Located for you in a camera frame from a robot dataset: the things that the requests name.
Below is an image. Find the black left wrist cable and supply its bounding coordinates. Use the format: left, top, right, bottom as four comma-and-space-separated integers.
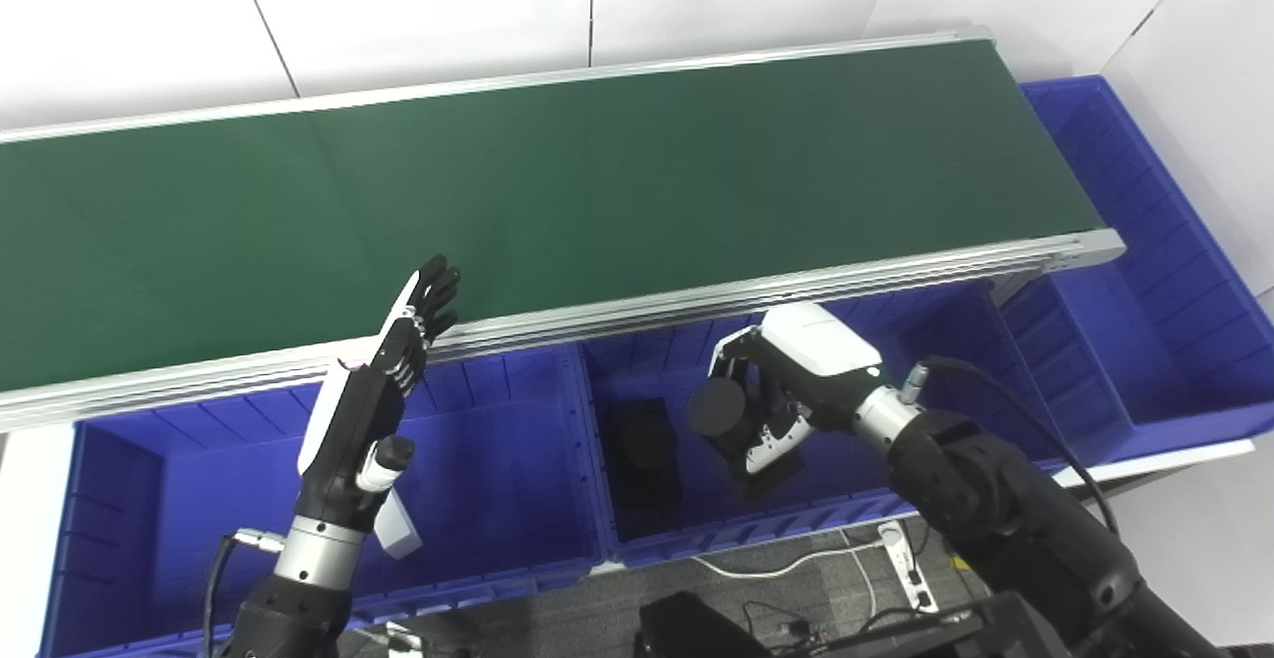
201, 527, 290, 658

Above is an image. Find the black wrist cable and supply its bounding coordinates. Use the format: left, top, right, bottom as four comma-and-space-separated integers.
899, 354, 1123, 540
201, 527, 290, 658

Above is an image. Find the black cylinder part square base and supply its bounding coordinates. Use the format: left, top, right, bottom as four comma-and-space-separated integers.
687, 376, 809, 502
609, 397, 686, 512

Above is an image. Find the aluminium conveyor leg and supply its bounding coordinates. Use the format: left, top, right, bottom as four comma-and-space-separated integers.
985, 273, 1048, 309

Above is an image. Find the blue plastic bin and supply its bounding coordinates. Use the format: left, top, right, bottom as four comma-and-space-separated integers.
577, 280, 1071, 571
995, 76, 1274, 445
38, 344, 608, 658

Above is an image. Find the black robot torso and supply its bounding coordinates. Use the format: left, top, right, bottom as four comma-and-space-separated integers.
637, 590, 1076, 658

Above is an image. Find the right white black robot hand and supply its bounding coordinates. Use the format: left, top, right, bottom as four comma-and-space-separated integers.
705, 300, 887, 477

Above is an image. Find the green conveyor belt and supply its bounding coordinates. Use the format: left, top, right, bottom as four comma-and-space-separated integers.
0, 38, 1108, 396
0, 26, 1128, 435

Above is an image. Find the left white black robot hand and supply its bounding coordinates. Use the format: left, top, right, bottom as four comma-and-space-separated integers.
296, 253, 463, 532

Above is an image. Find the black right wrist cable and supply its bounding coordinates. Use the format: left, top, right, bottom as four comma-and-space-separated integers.
899, 354, 1123, 540

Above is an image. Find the white power strip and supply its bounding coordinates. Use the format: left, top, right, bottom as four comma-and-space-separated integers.
879, 522, 939, 611

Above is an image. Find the white block part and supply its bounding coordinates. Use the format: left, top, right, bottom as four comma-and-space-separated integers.
373, 487, 424, 559

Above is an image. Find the white floor cable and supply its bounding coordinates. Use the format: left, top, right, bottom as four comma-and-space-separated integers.
690, 529, 902, 619

